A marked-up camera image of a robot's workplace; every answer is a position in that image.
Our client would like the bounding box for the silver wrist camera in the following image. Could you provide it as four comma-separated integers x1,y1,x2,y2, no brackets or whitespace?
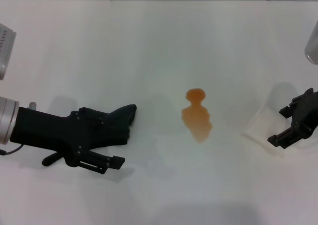
0,23,17,80
305,20,318,65

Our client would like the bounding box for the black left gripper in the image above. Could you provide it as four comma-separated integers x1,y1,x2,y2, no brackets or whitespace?
9,106,126,174

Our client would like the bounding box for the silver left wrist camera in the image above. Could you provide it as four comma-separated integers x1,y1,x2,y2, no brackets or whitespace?
0,23,17,80

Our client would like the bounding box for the orange brown liquid stain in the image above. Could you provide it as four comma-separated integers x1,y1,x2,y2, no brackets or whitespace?
180,88,213,144

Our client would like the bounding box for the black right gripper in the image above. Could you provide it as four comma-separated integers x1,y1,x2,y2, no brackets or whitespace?
267,87,318,150

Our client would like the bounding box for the white paper cup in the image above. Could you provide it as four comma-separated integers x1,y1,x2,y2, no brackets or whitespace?
241,82,299,158

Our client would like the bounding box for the grey left arm cable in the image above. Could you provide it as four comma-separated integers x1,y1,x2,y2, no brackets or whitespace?
0,144,24,156

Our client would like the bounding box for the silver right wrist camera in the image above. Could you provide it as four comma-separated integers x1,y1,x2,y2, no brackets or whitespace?
305,20,318,65

